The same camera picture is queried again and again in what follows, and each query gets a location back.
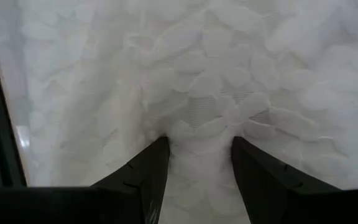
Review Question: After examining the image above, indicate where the white towel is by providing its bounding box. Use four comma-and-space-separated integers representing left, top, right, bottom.
0, 0, 358, 224

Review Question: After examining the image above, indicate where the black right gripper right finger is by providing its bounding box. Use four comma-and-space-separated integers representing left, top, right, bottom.
231, 136, 343, 224

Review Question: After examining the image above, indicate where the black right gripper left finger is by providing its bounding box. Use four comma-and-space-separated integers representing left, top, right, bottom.
91, 136, 171, 224

